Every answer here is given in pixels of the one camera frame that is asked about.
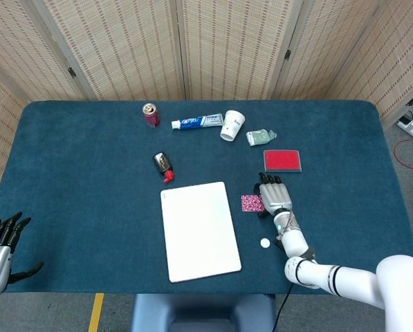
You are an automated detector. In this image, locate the pink patterned square card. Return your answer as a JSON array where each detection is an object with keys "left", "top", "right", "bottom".
[{"left": 241, "top": 194, "right": 266, "bottom": 212}]

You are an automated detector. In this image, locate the white paper cup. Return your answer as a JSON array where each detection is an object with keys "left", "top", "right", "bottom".
[{"left": 219, "top": 109, "right": 246, "bottom": 142}]

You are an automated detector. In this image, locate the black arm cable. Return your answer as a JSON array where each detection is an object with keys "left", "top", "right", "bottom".
[{"left": 273, "top": 283, "right": 295, "bottom": 332}]

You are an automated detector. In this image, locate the white rectangular board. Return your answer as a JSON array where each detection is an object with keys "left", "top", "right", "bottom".
[{"left": 160, "top": 181, "right": 243, "bottom": 284}]

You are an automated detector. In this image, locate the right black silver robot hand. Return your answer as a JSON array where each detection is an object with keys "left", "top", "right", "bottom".
[{"left": 253, "top": 172, "right": 293, "bottom": 219}]

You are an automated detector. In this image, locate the blue white toothpaste tube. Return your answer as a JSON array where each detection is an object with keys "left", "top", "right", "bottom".
[{"left": 171, "top": 113, "right": 226, "bottom": 131}]

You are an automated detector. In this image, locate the red soda can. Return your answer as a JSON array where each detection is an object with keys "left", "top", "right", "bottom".
[{"left": 142, "top": 102, "right": 161, "bottom": 129}]

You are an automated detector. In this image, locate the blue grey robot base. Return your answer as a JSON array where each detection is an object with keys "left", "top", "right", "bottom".
[{"left": 129, "top": 293, "right": 278, "bottom": 332}]

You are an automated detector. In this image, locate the blue felt table cover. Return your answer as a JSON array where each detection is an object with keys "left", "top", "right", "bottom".
[{"left": 0, "top": 100, "right": 413, "bottom": 295}]

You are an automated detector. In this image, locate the white power strip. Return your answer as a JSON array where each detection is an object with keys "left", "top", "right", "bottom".
[{"left": 396, "top": 116, "right": 413, "bottom": 145}]

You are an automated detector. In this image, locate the red cable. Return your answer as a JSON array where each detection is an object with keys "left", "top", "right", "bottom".
[{"left": 393, "top": 139, "right": 413, "bottom": 170}]

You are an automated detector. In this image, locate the red ink pad box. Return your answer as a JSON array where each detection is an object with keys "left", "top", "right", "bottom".
[{"left": 263, "top": 149, "right": 302, "bottom": 174}]

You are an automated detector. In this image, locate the black bottle with red cap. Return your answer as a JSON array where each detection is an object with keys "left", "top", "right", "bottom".
[{"left": 152, "top": 151, "right": 176, "bottom": 185}]

